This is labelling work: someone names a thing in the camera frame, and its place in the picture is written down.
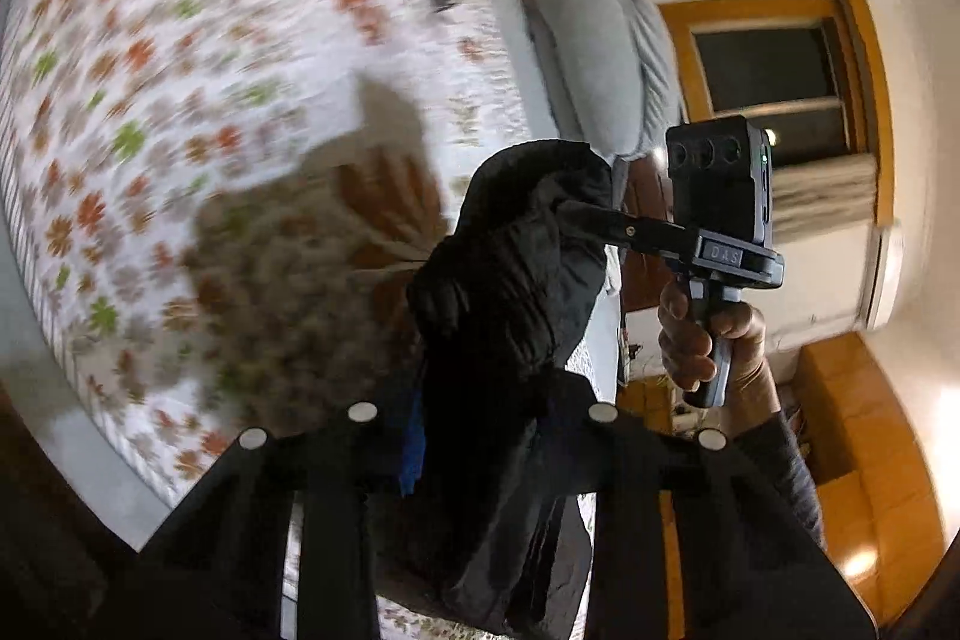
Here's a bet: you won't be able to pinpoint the grey pillow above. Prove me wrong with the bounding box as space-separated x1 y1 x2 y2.
530 0 643 161

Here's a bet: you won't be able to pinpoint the floral quilted bedspread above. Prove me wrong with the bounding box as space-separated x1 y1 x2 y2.
2 0 550 498

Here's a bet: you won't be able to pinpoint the wooden framed rear window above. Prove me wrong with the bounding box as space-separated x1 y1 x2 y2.
661 0 895 226

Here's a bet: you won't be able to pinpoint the person's right hand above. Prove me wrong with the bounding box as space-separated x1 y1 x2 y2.
658 283 781 437

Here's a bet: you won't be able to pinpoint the beige curtain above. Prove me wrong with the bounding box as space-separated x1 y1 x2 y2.
773 154 877 244

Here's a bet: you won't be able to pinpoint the black pants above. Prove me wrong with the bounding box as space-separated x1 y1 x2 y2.
379 140 638 638

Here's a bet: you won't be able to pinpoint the right forearm dark sleeve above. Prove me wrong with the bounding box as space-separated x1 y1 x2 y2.
734 411 827 549

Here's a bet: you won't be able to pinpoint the grey folded duvet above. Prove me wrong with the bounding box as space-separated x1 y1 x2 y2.
526 0 683 161

